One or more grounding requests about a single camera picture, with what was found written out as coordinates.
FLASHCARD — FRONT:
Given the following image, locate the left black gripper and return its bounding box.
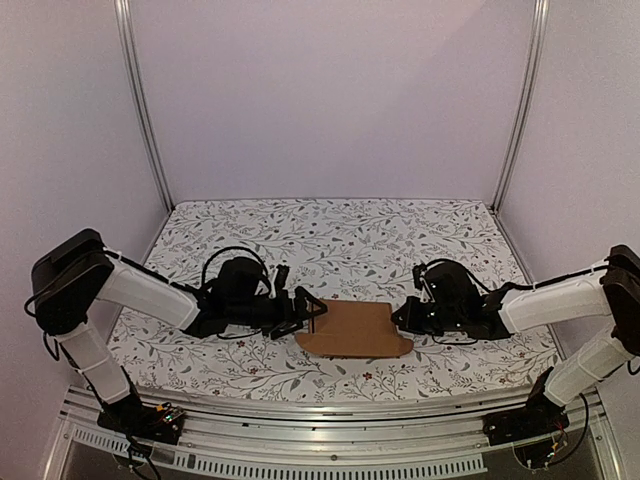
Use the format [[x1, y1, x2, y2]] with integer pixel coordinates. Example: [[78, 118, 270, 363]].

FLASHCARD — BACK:
[[227, 286, 327, 340]]

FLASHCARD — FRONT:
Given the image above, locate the brown cardboard box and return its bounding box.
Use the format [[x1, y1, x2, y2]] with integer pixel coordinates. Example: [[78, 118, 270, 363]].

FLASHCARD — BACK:
[[295, 300, 414, 359]]

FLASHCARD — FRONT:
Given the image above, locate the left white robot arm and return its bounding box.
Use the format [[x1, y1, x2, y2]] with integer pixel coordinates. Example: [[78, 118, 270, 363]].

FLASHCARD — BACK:
[[24, 229, 328, 434]]

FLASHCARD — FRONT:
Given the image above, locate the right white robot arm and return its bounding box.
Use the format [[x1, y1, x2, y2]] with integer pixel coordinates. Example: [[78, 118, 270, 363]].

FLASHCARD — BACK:
[[391, 245, 639, 436]]

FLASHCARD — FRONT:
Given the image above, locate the floral patterned table mat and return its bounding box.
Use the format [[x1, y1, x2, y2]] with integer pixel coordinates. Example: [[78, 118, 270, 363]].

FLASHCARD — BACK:
[[109, 199, 559, 403]]

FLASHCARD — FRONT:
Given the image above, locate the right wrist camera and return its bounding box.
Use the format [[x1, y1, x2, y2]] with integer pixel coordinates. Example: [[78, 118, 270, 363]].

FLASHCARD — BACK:
[[412, 259, 482, 309]]

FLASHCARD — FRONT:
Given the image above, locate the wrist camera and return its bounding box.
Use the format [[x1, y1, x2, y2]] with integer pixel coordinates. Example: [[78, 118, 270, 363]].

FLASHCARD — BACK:
[[215, 257, 290, 300], [412, 259, 482, 309]]

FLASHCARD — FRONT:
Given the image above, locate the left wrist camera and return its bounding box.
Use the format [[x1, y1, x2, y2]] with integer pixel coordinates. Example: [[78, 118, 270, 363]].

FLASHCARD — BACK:
[[215, 257, 290, 300]]

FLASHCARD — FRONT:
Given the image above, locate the right black cable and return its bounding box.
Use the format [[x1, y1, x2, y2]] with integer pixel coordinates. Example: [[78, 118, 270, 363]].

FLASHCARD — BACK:
[[419, 258, 609, 301]]

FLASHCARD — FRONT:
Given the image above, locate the black cable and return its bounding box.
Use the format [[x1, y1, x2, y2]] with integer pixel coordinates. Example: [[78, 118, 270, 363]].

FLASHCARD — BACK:
[[200, 246, 274, 291], [419, 258, 609, 301]]

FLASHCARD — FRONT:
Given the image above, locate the left black cable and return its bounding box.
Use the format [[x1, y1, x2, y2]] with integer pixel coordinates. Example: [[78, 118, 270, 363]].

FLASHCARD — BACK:
[[200, 246, 274, 291]]

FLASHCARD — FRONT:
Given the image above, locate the front aluminium rail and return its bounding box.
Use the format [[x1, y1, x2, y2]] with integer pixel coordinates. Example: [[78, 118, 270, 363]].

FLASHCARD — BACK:
[[42, 384, 624, 480]]

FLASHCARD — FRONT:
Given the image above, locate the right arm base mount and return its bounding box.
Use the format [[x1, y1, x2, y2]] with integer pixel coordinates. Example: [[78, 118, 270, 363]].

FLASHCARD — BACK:
[[482, 386, 569, 446]]

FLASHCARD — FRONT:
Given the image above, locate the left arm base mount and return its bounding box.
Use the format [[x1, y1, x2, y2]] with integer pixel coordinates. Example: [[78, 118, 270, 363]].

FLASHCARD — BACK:
[[97, 393, 186, 445]]

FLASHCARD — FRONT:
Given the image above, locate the right aluminium frame post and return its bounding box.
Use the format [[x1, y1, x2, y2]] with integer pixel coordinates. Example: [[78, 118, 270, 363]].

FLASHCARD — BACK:
[[490, 0, 550, 216]]

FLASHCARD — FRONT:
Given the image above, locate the aluminium frame post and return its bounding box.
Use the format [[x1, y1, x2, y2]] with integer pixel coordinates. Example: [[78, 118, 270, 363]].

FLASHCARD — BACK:
[[113, 0, 175, 213], [490, 0, 550, 216]]

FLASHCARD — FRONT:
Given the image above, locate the left aluminium frame post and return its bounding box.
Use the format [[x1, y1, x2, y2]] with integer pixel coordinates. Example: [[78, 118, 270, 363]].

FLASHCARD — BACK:
[[113, 0, 175, 213]]

